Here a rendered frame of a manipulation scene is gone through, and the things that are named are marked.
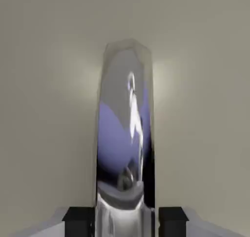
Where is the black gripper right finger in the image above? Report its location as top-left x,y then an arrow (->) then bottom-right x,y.
158,206 -> 228,237

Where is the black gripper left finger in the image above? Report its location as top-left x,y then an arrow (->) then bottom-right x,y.
22,206 -> 96,237

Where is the beige cabinet door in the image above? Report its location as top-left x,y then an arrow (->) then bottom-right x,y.
0,0 -> 250,237

